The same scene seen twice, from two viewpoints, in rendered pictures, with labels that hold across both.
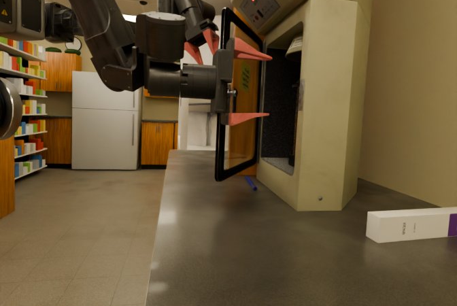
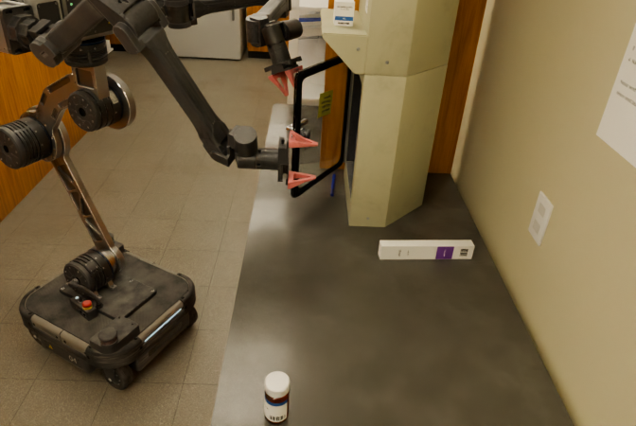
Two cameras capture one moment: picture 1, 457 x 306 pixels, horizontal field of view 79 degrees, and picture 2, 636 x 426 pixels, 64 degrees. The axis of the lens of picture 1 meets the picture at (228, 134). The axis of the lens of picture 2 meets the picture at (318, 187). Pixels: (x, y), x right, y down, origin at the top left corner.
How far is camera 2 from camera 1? 0.97 m
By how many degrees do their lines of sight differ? 27
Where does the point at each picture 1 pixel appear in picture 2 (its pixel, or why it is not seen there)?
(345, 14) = (395, 88)
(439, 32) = (515, 76)
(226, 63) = (284, 155)
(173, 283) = (252, 272)
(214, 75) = (276, 160)
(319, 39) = (370, 108)
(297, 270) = (315, 272)
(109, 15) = (212, 128)
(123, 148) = (219, 25)
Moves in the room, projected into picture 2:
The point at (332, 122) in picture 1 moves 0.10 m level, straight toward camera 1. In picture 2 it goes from (379, 168) to (363, 181)
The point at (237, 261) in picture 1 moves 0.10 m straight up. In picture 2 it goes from (286, 263) to (287, 233)
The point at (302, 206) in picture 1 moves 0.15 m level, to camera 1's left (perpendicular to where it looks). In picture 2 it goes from (353, 222) to (305, 215)
